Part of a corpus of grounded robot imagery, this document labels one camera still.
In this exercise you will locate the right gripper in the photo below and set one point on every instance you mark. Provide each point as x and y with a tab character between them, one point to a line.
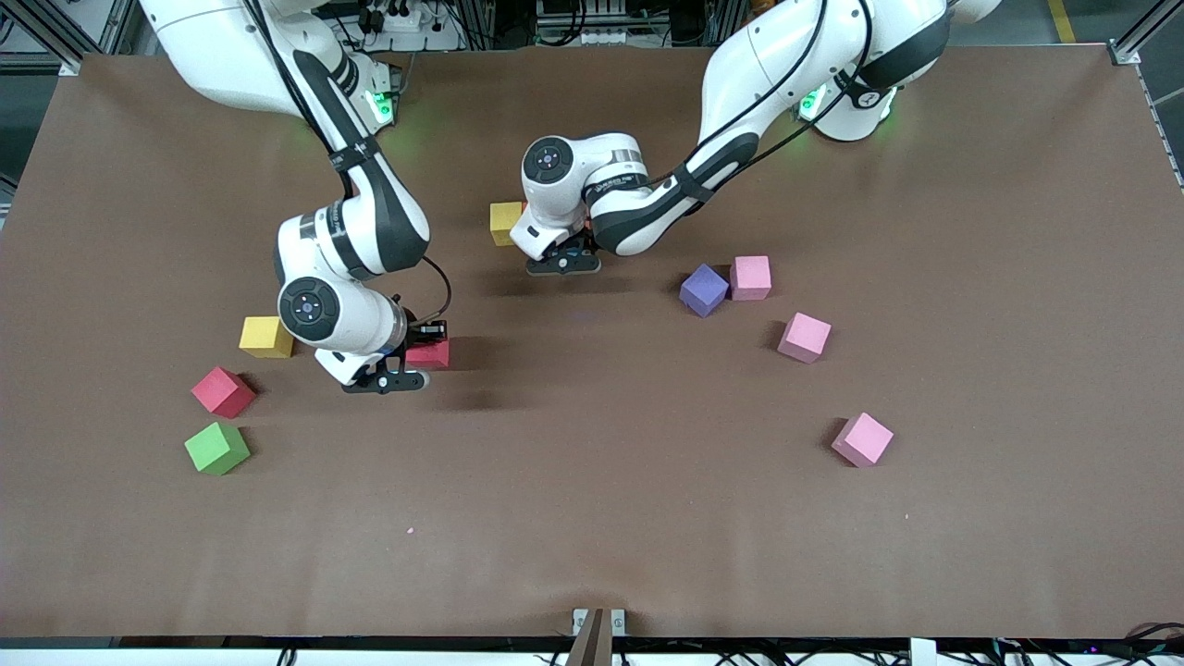
418	335

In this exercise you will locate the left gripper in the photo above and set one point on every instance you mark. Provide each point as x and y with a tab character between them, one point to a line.
582	239

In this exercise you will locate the red foam cube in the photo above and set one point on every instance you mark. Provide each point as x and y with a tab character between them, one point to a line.
222	391
433	355

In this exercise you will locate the yellow foam cube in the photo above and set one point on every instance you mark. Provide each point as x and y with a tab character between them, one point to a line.
264	337
502	222

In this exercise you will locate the purple foam cube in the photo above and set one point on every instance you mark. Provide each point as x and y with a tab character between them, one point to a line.
703	289

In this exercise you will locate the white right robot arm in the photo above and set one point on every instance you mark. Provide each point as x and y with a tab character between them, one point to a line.
213	46

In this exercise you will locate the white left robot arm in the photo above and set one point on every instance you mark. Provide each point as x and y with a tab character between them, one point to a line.
740	83

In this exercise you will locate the pink foam cube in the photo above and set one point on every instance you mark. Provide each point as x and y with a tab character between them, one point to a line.
861	438
750	277
803	336

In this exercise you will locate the green foam cube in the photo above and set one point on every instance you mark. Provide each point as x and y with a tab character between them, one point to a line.
215	448

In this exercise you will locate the white power strip with plugs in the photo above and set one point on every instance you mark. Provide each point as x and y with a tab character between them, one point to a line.
398	20

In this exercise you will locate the metal table edge bracket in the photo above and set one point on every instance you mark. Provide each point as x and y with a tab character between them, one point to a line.
578	618

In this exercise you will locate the brown tapered post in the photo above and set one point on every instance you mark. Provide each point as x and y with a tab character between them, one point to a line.
590	643

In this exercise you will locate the aluminium frame rail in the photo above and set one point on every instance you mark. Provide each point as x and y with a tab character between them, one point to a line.
1156	111
88	32

